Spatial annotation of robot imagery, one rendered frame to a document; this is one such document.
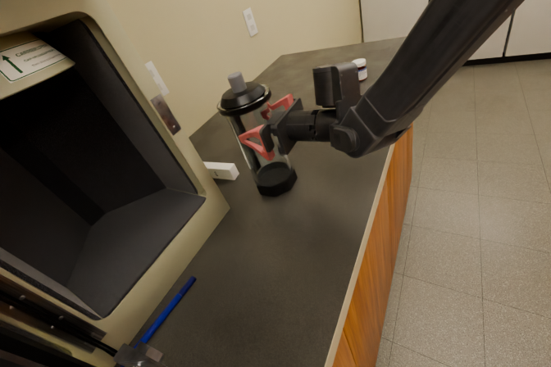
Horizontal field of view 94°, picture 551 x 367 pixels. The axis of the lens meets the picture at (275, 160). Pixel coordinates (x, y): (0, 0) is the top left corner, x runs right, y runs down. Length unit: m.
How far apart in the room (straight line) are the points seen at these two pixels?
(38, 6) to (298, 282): 0.50
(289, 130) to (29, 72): 0.35
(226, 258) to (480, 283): 1.25
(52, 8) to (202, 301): 0.46
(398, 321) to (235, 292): 1.03
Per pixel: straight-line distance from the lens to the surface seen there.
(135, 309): 0.54
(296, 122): 0.45
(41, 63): 0.44
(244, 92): 0.48
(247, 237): 0.55
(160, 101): 0.48
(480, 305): 1.51
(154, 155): 0.57
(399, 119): 0.34
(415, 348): 1.40
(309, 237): 0.50
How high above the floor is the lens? 1.34
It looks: 36 degrees down
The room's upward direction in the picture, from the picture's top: 21 degrees counter-clockwise
